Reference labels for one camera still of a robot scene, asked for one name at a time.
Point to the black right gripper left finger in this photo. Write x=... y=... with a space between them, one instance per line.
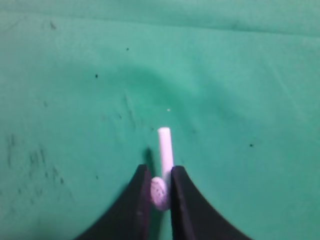
x=129 y=216

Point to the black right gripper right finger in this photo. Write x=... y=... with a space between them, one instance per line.
x=192 y=216

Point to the white bluetooth earbud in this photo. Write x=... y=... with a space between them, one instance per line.
x=160 y=185

